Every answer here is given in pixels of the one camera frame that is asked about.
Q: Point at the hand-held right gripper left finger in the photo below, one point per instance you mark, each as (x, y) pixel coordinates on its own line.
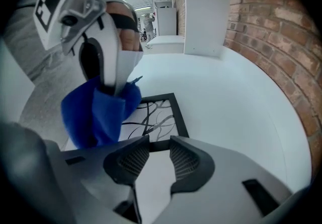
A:
(125, 162)

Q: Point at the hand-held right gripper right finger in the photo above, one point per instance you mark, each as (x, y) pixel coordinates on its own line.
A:
(201, 167)

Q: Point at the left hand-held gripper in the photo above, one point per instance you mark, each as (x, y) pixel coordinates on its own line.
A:
(50, 4)

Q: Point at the blue cloth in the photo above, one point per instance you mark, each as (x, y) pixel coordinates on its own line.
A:
(95, 117)

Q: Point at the small black picture frame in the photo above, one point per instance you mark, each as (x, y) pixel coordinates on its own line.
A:
(179, 117)

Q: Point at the person's left hand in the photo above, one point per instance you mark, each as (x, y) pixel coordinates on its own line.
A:
(129, 39)

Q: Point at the white table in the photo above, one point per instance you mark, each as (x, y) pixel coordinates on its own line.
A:
(226, 117)

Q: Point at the long ceiling light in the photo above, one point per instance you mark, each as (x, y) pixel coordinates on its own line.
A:
(143, 7)

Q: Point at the white side desk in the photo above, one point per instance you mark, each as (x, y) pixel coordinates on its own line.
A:
(168, 43)

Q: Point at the white tall cabinet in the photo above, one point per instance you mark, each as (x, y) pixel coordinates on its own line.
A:
(166, 19)

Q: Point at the person's grey t-shirt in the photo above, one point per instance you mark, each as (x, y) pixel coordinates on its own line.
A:
(22, 41)

